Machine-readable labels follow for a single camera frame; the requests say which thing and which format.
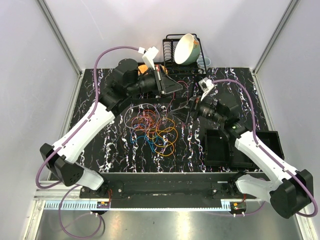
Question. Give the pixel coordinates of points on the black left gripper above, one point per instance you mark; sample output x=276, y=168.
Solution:
x=168, y=85

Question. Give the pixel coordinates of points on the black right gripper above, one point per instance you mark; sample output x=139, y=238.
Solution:
x=182, y=113

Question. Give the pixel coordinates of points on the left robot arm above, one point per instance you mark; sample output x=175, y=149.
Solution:
x=125, y=82

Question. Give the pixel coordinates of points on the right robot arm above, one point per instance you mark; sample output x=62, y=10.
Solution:
x=288, y=190

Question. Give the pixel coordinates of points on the black dish rack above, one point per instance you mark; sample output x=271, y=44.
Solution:
x=168, y=47

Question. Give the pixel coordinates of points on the orange woven mat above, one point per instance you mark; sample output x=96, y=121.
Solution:
x=143, y=68

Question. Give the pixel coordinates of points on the light blue cup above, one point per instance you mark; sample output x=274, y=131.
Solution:
x=203, y=62

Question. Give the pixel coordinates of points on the cream ceramic bowl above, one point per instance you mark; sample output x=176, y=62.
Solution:
x=187, y=50

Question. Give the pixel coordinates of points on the black bin left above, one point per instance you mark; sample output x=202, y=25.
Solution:
x=216, y=150

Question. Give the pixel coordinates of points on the black bin middle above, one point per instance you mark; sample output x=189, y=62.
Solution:
x=237, y=159

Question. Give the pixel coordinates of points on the black wire tray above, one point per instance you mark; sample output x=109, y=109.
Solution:
x=187, y=75

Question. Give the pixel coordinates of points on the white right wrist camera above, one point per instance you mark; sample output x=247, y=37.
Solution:
x=206, y=86

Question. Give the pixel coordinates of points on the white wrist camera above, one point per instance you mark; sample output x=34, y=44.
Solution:
x=148, y=56
x=206, y=86

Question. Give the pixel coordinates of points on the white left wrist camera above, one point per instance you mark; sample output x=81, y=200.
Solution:
x=148, y=56

